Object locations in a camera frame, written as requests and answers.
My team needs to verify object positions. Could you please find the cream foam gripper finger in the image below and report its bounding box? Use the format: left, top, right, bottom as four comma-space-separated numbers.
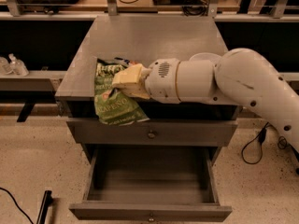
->
112, 63, 150, 99

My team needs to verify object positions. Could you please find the green jalapeno chip bag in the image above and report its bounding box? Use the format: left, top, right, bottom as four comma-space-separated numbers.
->
94, 59, 149, 125

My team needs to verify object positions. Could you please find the white ceramic bowl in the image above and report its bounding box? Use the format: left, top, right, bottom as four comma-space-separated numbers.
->
190, 52, 221, 63

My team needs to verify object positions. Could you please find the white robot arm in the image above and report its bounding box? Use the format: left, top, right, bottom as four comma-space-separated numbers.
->
112, 49, 299, 151

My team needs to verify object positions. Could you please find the black floor cable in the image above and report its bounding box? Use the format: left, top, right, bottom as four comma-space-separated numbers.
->
0, 187, 35, 224
240, 121, 292, 166

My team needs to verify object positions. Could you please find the black floor cable right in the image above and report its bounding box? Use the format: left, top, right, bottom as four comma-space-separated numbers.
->
240, 121, 292, 166

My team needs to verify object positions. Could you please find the black metal bar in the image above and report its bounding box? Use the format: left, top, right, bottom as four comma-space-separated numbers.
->
36, 190, 53, 224

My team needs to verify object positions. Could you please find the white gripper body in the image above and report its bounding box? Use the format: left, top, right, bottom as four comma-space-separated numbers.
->
145, 58, 180, 104

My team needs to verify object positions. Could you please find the grey drawer cabinet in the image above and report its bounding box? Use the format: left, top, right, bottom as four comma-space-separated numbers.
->
54, 14, 251, 163

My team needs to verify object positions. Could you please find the grey middle drawer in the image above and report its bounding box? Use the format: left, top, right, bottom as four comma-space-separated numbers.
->
66, 119, 237, 147

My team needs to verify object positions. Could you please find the grey open bottom drawer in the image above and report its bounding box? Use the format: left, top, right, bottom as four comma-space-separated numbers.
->
69, 146, 232, 222

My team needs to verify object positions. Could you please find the blue pepsi soda can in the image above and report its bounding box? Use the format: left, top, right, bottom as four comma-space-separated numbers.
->
114, 57, 135, 67

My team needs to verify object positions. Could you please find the black floor cable left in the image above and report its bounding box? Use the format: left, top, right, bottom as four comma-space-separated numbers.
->
0, 187, 35, 224

